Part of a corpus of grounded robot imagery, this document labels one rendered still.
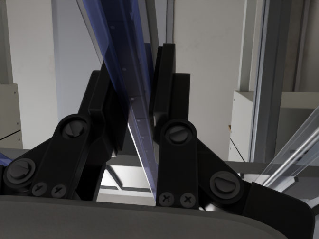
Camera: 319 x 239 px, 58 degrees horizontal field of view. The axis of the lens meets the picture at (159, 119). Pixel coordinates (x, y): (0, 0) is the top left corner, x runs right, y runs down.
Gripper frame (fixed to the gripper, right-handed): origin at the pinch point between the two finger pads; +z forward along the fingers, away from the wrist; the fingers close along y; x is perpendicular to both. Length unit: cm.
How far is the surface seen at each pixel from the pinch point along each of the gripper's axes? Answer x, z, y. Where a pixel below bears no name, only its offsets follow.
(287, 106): -43, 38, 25
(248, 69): -55, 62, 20
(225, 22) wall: -169, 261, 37
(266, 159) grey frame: -39.8, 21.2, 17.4
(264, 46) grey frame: -23.8, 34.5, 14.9
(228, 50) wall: -192, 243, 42
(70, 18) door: -167, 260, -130
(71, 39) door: -184, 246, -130
